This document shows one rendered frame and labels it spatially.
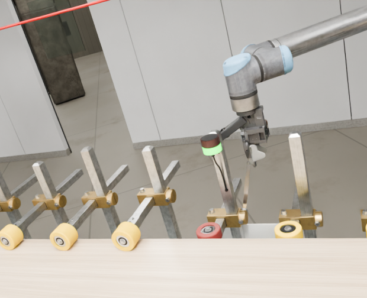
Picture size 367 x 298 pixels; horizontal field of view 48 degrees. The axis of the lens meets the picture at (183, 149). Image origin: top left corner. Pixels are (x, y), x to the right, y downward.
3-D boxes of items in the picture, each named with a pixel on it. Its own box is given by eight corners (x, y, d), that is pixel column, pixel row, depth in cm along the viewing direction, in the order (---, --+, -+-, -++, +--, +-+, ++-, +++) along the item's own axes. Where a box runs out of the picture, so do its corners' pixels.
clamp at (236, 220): (213, 219, 150) (209, 208, 148) (248, 219, 145) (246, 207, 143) (209, 229, 145) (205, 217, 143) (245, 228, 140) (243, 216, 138)
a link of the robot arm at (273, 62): (277, 41, 135) (242, 52, 133) (294, 44, 124) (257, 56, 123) (282, 68, 138) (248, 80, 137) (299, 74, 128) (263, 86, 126)
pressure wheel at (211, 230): (207, 248, 139) (199, 220, 135) (229, 249, 136) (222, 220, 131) (200, 264, 132) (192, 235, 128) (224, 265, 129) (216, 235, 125)
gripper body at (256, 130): (267, 145, 131) (260, 110, 127) (241, 148, 135) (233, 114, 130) (270, 135, 138) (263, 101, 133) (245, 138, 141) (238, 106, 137)
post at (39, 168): (77, 255, 182) (36, 160, 164) (83, 255, 180) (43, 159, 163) (73, 261, 179) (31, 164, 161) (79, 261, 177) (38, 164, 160)
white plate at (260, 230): (217, 245, 155) (211, 223, 151) (287, 246, 145) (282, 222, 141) (216, 246, 154) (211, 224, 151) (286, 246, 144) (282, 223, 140)
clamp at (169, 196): (145, 198, 156) (142, 187, 154) (178, 197, 151) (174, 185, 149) (139, 207, 151) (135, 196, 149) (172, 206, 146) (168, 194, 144)
